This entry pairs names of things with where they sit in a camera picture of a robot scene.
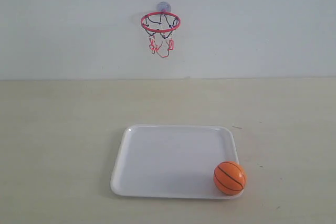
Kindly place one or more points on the small orange toy basketball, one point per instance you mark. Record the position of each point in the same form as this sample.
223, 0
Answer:
229, 178

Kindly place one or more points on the red mini basketball hoop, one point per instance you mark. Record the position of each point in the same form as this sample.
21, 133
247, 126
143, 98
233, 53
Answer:
160, 27

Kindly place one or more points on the white plastic tray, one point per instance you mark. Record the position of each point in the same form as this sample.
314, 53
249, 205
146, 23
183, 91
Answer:
172, 161

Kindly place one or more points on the clear suction cup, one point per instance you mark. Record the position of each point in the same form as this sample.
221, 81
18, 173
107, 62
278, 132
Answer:
163, 7

